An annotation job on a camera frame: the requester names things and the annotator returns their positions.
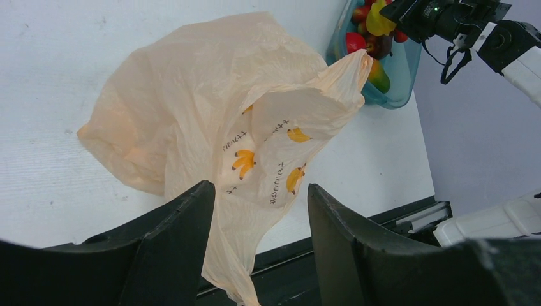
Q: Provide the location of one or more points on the aluminium frame rail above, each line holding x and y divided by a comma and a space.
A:
423, 219

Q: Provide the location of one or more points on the dark purple fake fruit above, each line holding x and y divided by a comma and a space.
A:
379, 47

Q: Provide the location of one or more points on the teal plastic tray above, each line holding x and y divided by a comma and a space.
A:
400, 65

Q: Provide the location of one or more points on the yellow green fake mango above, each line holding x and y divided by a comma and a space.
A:
378, 77

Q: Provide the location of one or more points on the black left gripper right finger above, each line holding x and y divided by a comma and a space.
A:
396, 270

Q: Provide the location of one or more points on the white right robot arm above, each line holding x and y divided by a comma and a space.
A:
512, 50

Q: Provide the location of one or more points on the red fake apple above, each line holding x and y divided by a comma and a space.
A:
354, 42

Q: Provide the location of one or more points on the yellow fake fruit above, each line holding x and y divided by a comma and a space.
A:
376, 23

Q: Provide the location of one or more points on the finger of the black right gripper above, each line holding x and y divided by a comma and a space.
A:
400, 12

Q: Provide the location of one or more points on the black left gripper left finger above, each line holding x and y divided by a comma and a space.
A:
155, 259

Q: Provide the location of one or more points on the orange translucent plastic bag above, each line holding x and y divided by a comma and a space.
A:
236, 101

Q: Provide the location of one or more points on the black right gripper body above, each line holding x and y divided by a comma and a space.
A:
448, 19

